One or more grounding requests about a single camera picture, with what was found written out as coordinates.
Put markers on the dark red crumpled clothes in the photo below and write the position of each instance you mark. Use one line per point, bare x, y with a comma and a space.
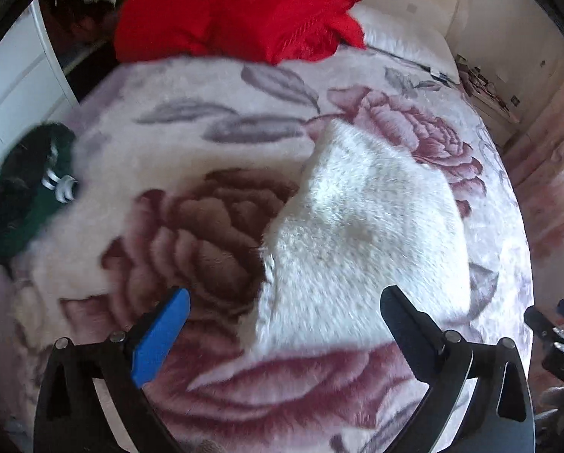
91, 23

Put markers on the purple floral blanket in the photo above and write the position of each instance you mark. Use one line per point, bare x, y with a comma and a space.
192, 104

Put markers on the white pillow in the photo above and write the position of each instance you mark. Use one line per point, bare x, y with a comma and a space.
395, 33

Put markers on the white wardrobe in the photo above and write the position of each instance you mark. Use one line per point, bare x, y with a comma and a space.
22, 80

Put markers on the white fluffy jacket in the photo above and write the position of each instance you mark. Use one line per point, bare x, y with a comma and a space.
357, 245

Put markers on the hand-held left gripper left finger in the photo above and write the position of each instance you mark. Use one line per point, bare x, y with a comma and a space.
161, 335

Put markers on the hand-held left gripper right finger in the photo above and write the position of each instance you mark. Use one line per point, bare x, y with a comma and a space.
409, 335

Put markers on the dark green striped garment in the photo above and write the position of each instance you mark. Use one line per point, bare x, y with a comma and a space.
20, 198

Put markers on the red knitted garment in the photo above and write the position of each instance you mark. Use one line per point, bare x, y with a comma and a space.
244, 9

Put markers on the cream nightstand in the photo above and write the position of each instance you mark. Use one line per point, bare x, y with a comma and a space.
494, 113

